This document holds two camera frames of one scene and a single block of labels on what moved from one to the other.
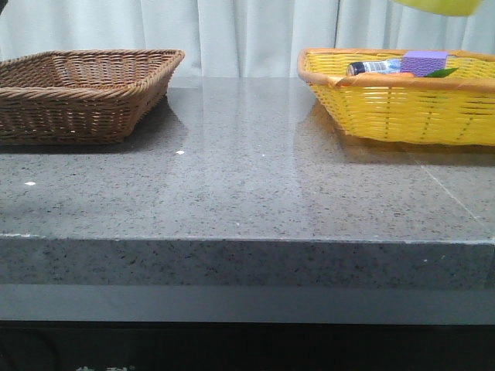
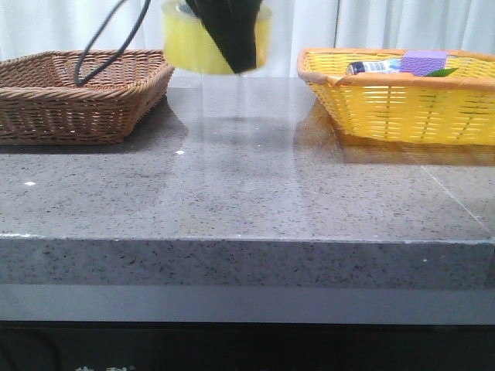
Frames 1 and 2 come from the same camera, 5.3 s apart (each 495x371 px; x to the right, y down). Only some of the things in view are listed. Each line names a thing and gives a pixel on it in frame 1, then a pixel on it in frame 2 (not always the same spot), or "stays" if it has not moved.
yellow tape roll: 459,8 → 188,46
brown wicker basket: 79,97 stays
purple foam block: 423,62 stays
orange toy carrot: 442,73 stays
